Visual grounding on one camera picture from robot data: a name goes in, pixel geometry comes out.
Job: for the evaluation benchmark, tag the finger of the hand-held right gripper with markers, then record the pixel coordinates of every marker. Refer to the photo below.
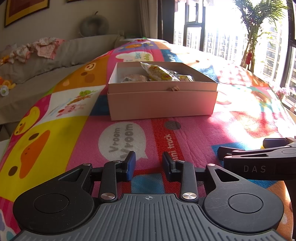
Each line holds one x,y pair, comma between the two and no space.
231,152
277,142

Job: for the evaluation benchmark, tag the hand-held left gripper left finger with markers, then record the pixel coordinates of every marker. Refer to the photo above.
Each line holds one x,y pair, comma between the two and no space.
130,165

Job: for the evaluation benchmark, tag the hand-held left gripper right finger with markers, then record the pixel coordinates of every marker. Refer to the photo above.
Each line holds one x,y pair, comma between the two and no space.
167,166

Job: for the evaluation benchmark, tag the beige cardboard box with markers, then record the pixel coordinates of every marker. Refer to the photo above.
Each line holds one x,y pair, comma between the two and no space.
161,104

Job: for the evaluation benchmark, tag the small round bread packet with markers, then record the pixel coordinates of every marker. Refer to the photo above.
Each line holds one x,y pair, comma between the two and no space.
184,78

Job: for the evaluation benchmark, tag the large round bread packet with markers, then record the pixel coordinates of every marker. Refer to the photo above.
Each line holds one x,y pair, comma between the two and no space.
134,77

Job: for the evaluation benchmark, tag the yellow small bread packet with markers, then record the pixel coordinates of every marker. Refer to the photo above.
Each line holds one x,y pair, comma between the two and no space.
159,73

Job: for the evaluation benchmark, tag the pink flowers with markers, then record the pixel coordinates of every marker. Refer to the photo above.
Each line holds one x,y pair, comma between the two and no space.
282,92

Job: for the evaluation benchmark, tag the colourful printed play mat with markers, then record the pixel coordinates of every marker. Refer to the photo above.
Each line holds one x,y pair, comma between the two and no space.
69,139

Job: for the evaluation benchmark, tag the red hanging ornament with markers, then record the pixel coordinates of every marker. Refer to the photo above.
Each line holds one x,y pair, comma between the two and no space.
249,58

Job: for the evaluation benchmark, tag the potted palm plant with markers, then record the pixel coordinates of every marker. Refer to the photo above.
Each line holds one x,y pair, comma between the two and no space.
259,23

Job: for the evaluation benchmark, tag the grey sofa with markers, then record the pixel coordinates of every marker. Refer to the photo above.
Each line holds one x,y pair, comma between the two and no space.
69,51

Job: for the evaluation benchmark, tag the pink floral cloth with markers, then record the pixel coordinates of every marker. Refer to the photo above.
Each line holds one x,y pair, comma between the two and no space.
47,47

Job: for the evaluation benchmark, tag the grey neck pillow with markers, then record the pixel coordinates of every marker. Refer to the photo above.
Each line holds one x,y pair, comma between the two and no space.
94,24

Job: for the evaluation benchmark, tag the orange plush toy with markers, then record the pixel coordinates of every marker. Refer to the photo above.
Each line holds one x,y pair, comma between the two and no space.
7,84

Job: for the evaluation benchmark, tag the curtain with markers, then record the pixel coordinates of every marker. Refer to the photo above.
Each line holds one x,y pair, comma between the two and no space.
159,18

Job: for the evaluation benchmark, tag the white floral cloth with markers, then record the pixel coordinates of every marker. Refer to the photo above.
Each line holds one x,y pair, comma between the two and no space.
20,53

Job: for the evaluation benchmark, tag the small framed picture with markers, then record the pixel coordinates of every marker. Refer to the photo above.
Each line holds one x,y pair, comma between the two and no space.
74,1

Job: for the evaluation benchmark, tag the large framed picture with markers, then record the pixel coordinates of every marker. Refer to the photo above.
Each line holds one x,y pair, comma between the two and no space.
25,11

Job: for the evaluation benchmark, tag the black window frame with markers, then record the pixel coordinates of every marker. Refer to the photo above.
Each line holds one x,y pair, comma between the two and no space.
198,23

